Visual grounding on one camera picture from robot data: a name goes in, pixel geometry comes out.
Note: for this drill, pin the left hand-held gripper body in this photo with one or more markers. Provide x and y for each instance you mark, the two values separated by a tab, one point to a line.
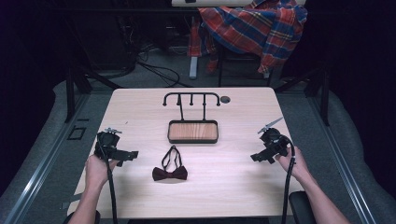
107	146

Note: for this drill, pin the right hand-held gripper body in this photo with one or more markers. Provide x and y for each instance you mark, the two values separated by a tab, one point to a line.
275	143

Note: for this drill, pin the dark red bow tie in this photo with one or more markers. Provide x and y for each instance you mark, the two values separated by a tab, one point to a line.
169	173

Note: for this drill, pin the black hook rack wooden tray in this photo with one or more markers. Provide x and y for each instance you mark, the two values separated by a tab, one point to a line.
193	131

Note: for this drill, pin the person's left hand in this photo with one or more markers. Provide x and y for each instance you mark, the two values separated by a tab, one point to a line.
96	172

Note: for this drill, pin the person's right hand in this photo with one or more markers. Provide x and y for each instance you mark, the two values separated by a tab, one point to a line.
297	166

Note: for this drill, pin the black tape rectangle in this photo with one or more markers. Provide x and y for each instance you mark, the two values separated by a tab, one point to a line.
76	133

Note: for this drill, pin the black armrest pad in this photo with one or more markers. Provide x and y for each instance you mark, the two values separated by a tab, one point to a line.
302	207

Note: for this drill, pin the black metal stand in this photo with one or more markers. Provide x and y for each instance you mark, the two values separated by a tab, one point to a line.
70	93
324	99

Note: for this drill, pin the black chair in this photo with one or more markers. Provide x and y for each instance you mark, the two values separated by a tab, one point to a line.
222	68

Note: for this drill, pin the red blue plaid shirt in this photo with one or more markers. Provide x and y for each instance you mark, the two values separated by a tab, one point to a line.
258	28

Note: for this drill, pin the white desk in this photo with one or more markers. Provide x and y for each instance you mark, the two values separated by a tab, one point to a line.
211	3

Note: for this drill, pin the aluminium rail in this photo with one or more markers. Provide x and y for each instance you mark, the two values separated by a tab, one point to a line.
40	168
345	168

